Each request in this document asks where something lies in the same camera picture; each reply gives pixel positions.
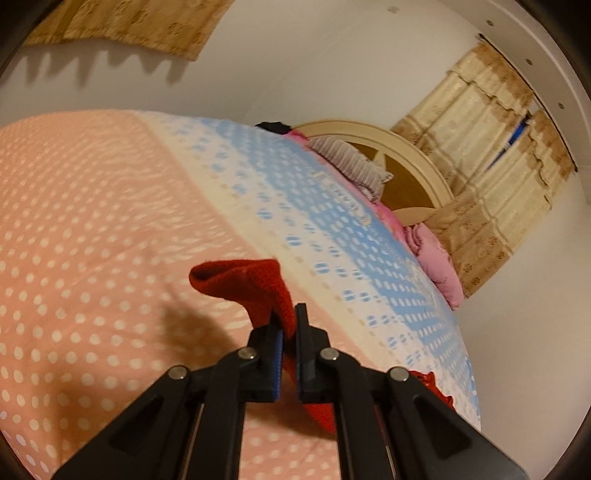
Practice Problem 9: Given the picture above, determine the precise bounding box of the pink quilt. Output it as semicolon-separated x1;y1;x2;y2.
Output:
284;130;464;311

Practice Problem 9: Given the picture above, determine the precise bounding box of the cream wooden headboard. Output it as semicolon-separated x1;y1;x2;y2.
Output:
293;120;458;227

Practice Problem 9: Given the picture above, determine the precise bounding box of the pink and blue dotted bedspread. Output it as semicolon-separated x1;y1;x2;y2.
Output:
0;109;481;480

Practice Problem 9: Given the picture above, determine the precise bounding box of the striped cloth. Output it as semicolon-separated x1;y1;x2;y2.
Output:
307;137;394;200

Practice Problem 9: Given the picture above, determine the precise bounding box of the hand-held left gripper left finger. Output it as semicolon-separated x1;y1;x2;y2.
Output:
51;318;284;480

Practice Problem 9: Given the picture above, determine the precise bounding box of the beige patterned curtain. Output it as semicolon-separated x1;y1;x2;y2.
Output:
390;41;578;298
23;0;236;61

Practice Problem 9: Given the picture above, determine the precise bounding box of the red knit garment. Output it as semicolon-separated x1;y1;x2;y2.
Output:
188;258;455;435

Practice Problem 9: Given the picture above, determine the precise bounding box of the dark cloth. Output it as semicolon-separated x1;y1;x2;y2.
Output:
255;121;293;137

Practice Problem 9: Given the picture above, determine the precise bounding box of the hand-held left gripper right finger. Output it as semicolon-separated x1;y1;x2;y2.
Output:
294;303;529;480

